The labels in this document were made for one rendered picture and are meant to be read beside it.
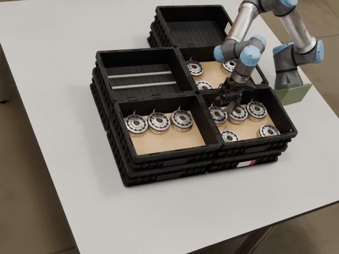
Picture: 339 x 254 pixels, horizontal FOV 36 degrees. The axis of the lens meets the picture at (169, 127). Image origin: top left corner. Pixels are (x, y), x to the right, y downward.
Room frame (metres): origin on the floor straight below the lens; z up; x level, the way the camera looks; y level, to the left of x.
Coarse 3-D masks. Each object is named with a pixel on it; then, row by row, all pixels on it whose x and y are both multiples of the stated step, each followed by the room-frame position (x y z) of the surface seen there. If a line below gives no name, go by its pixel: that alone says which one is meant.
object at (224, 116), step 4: (208, 108) 1.70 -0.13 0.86; (212, 108) 1.71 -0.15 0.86; (216, 108) 1.72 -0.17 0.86; (220, 108) 1.73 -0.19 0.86; (224, 112) 1.72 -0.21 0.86; (212, 116) 1.66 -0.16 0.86; (224, 116) 1.69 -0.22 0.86; (216, 120) 1.65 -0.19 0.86; (220, 120) 1.66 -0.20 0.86; (224, 120) 1.67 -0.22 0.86
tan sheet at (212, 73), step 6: (204, 66) 2.00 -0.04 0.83; (210, 66) 2.02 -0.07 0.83; (216, 66) 2.04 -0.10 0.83; (204, 72) 1.96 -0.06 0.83; (210, 72) 1.98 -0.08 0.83; (216, 72) 1.99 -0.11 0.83; (222, 72) 2.01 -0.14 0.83; (204, 78) 1.92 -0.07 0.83; (210, 78) 1.93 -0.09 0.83; (216, 78) 1.95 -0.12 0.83; (222, 78) 1.97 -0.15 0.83; (216, 84) 1.91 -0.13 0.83
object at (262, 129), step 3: (261, 126) 1.72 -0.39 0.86; (264, 126) 1.74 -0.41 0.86; (267, 126) 1.74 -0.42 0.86; (270, 126) 1.75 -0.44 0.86; (273, 126) 1.76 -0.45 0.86; (261, 129) 1.71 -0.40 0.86; (264, 129) 1.72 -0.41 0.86; (273, 129) 1.74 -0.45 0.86; (276, 129) 1.75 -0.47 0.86; (261, 132) 1.69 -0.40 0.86; (264, 132) 1.70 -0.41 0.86; (276, 132) 1.73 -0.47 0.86; (261, 135) 1.68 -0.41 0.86; (264, 135) 1.68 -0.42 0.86; (267, 135) 1.69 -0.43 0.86
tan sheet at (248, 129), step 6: (222, 108) 1.77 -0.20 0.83; (228, 120) 1.71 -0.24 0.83; (246, 120) 1.76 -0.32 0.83; (252, 120) 1.77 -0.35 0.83; (264, 120) 1.80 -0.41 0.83; (270, 120) 1.82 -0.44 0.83; (222, 126) 1.66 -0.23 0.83; (228, 126) 1.67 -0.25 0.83; (234, 126) 1.69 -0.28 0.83; (240, 126) 1.70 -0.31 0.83; (246, 126) 1.72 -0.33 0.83; (252, 126) 1.73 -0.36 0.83; (258, 126) 1.75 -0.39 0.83; (234, 132) 1.65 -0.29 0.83; (240, 132) 1.67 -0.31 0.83; (246, 132) 1.68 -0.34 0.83; (252, 132) 1.70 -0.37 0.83; (240, 138) 1.63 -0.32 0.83; (246, 138) 1.65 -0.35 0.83; (252, 138) 1.66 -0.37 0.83
